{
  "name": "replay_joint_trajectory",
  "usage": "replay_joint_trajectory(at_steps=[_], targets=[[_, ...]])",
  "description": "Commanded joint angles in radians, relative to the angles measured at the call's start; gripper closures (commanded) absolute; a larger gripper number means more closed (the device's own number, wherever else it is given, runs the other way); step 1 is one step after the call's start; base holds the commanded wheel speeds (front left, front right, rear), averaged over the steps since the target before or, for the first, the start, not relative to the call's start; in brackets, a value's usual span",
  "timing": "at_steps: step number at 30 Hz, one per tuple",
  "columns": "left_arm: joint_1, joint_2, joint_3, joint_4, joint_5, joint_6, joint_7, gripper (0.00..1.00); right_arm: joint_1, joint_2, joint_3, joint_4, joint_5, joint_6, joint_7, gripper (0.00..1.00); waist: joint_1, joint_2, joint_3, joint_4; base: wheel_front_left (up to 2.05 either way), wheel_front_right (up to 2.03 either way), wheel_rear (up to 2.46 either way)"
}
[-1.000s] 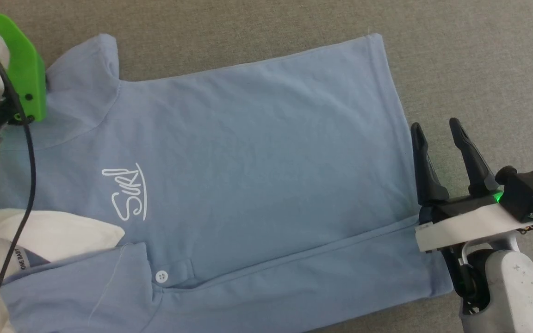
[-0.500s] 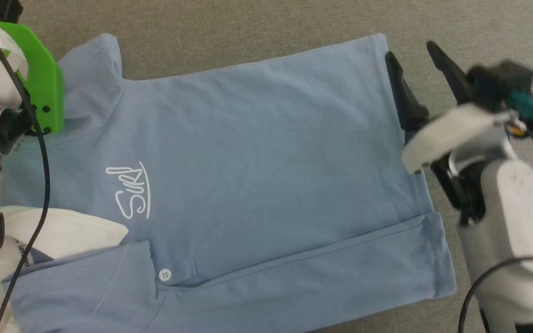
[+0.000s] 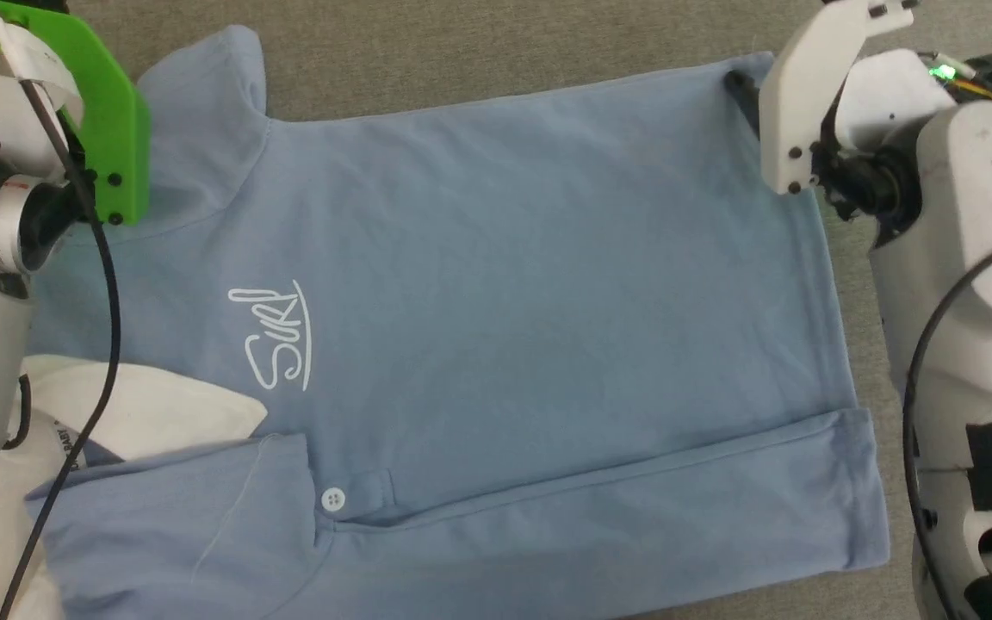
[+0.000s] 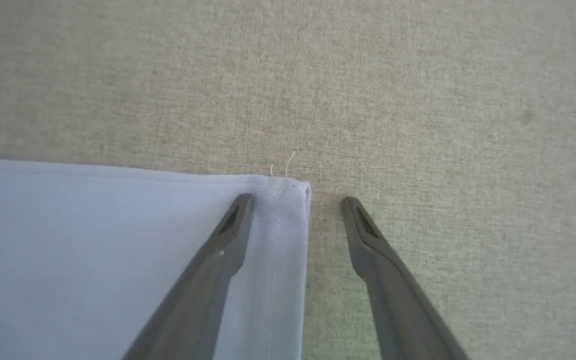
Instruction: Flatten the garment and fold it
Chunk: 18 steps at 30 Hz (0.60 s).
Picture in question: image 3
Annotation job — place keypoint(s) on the light blue polo shirt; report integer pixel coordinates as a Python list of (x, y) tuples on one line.
[(505, 301)]

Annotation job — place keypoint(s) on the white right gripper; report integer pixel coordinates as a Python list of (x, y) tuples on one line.
[(793, 95)]

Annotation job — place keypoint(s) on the green and white left gripper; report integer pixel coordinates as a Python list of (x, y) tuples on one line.
[(113, 129)]

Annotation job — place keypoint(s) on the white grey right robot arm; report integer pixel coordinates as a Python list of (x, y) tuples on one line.
[(978, 215)]

